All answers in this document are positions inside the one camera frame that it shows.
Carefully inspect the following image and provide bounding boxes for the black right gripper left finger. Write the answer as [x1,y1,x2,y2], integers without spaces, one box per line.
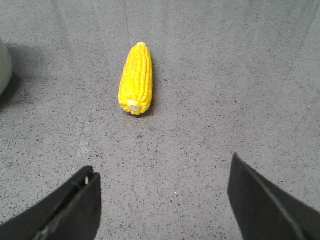
[0,166,102,240]

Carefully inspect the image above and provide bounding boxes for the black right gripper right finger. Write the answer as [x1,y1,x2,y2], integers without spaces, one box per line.
[227,153,320,240]

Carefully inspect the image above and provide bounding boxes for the yellow corn cob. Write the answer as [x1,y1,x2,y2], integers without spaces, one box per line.
[118,42,153,116]

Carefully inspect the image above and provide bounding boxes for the pale green electric cooking pot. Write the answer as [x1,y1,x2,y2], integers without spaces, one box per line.
[0,39,13,95]

